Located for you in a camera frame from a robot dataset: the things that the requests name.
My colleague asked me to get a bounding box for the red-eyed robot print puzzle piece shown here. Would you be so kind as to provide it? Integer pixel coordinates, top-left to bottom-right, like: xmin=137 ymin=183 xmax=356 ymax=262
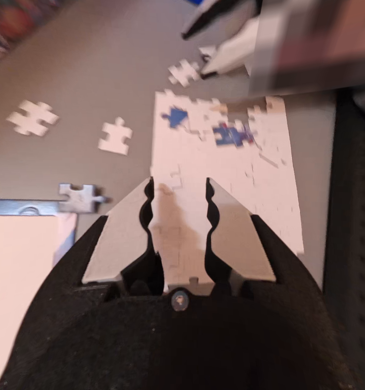
xmin=242 ymin=123 xmax=257 ymax=145

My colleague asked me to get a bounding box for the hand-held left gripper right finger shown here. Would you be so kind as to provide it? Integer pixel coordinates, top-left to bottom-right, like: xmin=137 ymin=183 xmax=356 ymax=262
xmin=205 ymin=177 xmax=276 ymax=282

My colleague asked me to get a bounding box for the space and ocean print box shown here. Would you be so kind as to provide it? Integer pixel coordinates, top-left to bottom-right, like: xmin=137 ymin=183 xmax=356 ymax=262
xmin=0 ymin=0 xmax=76 ymax=68

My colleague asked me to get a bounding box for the sheet of joined puzzle pieces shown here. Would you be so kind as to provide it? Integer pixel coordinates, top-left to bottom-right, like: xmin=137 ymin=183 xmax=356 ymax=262
xmin=150 ymin=88 xmax=305 ymax=288

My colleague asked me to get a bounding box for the white puzzle tray blue rim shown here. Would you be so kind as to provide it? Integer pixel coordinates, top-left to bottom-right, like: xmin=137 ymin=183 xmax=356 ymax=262
xmin=0 ymin=199 xmax=78 ymax=390

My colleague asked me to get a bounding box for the dark blue red-marked puzzle piece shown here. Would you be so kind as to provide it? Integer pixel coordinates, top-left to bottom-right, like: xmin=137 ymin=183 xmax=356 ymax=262
xmin=213 ymin=122 xmax=247 ymax=148

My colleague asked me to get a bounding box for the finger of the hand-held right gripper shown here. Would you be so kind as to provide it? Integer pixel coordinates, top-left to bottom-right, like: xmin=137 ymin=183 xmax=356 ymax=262
xmin=182 ymin=0 xmax=262 ymax=41
xmin=199 ymin=17 xmax=260 ymax=80

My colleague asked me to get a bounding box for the grey crater print puzzle piece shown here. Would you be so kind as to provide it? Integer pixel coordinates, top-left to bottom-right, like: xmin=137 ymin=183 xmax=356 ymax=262
xmin=58 ymin=183 xmax=112 ymax=214

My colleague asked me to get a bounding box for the white puzzle piece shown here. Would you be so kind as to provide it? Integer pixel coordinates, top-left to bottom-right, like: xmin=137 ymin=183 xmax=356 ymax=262
xmin=6 ymin=101 xmax=59 ymax=137
xmin=98 ymin=117 xmax=133 ymax=156
xmin=168 ymin=59 xmax=202 ymax=88

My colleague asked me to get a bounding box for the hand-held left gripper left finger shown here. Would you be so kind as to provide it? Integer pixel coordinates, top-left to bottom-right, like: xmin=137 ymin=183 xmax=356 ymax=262
xmin=81 ymin=176 xmax=155 ymax=284

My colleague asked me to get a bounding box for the blue star print puzzle piece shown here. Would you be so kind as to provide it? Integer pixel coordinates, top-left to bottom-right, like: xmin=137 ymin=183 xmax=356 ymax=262
xmin=161 ymin=107 xmax=189 ymax=128

